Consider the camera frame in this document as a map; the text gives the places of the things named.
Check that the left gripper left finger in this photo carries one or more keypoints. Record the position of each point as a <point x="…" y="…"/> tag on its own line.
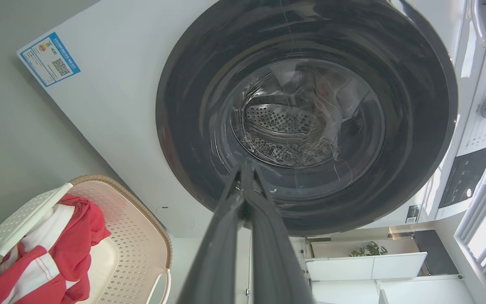
<point x="217" y="253"/>

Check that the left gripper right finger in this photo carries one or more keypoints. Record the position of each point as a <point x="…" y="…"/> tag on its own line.
<point x="272" y="261"/>

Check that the cream perforated laundry basket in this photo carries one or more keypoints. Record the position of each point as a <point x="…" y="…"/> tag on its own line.
<point x="133" y="236"/>

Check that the white low divider board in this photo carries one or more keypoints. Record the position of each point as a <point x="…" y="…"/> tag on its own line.
<point x="365" y="267"/>
<point x="416" y="291"/>

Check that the green potted plant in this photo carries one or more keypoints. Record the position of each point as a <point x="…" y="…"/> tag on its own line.
<point x="367" y="250"/>

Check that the red and white garment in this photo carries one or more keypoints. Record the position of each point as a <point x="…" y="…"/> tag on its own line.
<point x="70" y="245"/>

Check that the small dark QR sticker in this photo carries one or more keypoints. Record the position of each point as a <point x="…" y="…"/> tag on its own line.
<point x="413" y="214"/>

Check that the black round washer door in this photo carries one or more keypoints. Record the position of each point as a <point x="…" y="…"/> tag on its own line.
<point x="192" y="105"/>

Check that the dark grey cabinet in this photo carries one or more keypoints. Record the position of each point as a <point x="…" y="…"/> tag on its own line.
<point x="435" y="253"/>

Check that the white front-load washing machine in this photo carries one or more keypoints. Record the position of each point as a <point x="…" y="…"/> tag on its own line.
<point x="120" y="84"/>

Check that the black washer display panel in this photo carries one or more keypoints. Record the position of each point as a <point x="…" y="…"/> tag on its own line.
<point x="466" y="175"/>

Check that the blue energy label sticker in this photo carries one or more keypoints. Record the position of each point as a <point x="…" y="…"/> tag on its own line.
<point x="49" y="59"/>

